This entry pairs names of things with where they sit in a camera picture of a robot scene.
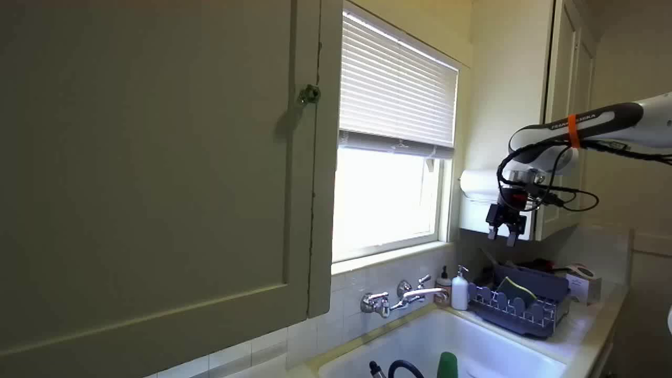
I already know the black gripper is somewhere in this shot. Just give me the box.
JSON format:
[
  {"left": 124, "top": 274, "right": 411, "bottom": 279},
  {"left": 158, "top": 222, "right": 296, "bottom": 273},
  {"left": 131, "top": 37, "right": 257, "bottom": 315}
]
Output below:
[{"left": 487, "top": 186, "right": 535, "bottom": 245}]

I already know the chrome tap handle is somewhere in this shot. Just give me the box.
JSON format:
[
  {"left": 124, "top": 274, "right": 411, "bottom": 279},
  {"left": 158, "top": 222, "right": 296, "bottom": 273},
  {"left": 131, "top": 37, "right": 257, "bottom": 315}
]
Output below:
[
  {"left": 415, "top": 274, "right": 432, "bottom": 290},
  {"left": 362, "top": 291, "right": 389, "bottom": 317}
]

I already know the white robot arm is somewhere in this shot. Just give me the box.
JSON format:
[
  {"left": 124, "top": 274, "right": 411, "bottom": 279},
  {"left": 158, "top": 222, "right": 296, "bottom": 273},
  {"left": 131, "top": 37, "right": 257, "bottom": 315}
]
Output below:
[{"left": 485, "top": 93, "right": 672, "bottom": 245}]

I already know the white soap dispenser bottle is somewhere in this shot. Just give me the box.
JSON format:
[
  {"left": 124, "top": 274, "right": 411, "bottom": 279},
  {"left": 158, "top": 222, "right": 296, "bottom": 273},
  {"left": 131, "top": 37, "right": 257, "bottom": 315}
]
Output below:
[{"left": 451, "top": 265, "right": 468, "bottom": 310}]

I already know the blue dish drying rack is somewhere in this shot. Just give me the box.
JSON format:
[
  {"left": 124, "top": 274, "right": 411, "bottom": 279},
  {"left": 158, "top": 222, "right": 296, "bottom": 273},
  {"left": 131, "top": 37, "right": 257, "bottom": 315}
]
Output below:
[{"left": 468, "top": 265, "right": 571, "bottom": 341}]

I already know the white box on counter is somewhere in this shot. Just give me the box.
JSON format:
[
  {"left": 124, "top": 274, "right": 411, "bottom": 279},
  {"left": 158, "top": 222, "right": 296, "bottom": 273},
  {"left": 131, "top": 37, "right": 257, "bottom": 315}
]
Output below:
[{"left": 565, "top": 265, "right": 601, "bottom": 305}]

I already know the chrome faucet spout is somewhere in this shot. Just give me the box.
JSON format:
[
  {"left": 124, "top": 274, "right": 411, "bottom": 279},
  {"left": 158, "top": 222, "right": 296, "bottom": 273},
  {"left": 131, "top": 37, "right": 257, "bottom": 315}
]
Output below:
[{"left": 393, "top": 279, "right": 447, "bottom": 310}]

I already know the white ceramic sink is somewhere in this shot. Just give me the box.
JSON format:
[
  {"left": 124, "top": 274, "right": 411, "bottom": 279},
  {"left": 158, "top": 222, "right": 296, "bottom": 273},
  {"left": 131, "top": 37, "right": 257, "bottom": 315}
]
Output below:
[{"left": 306, "top": 309, "right": 566, "bottom": 378}]

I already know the green plastic cup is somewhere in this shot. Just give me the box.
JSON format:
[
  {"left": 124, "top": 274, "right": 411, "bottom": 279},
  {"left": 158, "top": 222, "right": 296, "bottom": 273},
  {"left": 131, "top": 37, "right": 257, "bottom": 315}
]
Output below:
[{"left": 437, "top": 350, "right": 458, "bottom": 378}]

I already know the white window blind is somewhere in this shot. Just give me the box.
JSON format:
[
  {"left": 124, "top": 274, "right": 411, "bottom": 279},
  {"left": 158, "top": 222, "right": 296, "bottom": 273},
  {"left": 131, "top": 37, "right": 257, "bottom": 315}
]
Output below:
[{"left": 338, "top": 5, "right": 459, "bottom": 159}]

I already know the green cabinet knob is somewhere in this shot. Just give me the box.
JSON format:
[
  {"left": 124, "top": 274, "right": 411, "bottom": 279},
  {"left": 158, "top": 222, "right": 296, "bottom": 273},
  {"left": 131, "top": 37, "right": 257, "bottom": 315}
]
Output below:
[{"left": 298, "top": 84, "right": 322, "bottom": 104}]

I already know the green cabinet door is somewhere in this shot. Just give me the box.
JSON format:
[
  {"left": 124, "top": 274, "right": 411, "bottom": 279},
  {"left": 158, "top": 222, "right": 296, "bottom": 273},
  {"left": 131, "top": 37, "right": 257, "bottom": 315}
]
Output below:
[{"left": 0, "top": 0, "right": 342, "bottom": 378}]

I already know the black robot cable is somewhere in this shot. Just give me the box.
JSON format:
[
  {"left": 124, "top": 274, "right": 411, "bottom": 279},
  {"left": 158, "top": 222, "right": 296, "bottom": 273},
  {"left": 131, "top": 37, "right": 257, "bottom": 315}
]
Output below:
[{"left": 495, "top": 138, "right": 672, "bottom": 213}]

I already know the steel kettle black handle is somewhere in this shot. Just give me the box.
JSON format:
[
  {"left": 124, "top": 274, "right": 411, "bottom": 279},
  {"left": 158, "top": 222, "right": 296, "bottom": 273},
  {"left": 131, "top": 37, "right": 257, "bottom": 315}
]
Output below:
[{"left": 367, "top": 359, "right": 425, "bottom": 378}]

